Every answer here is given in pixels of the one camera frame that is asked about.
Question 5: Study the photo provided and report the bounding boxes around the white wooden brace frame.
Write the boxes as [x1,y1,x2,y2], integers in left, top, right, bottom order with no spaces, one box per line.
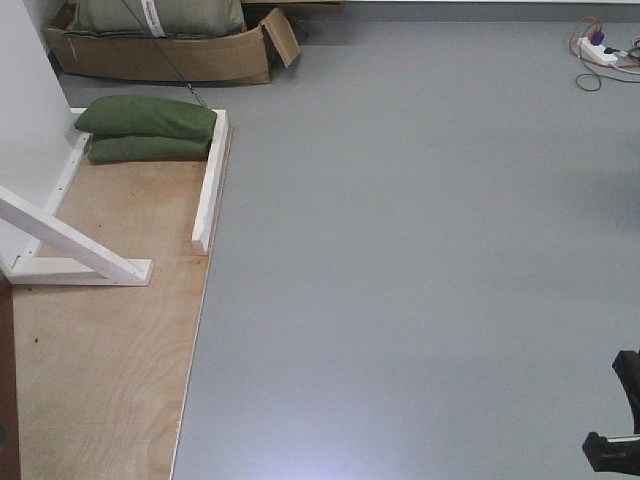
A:
[1,127,153,286]

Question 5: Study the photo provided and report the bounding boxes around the white power strip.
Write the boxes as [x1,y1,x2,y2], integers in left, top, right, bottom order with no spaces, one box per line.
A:
[577,37,618,66]

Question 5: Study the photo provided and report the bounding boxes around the grey-green woven sack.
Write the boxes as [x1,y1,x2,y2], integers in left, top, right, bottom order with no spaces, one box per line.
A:
[74,0,246,38]

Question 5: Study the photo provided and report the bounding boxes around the open flat cardboard box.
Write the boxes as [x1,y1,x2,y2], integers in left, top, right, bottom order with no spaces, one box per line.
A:
[45,4,301,84]

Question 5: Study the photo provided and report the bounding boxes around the lower green sandbag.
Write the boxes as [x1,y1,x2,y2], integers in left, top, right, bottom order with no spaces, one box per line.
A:
[86,135,211,164]

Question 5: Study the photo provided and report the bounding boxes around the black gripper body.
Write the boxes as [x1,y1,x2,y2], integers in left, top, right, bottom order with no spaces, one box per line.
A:
[582,350,639,474]

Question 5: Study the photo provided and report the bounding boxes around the thin black tether cable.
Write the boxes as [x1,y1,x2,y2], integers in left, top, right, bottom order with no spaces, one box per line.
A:
[118,0,210,109]

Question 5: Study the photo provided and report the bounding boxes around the tangled floor cables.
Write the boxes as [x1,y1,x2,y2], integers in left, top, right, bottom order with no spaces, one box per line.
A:
[569,15,640,93]

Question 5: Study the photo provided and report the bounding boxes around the plywood floor platform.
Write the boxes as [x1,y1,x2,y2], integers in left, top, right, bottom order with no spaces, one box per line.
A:
[9,124,235,480]

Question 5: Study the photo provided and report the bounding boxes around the brown wooden door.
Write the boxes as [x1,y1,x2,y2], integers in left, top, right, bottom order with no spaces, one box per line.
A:
[1,274,21,479]

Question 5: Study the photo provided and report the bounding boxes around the white wooden edge rail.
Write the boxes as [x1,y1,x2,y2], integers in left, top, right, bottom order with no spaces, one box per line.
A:
[191,110,229,256]

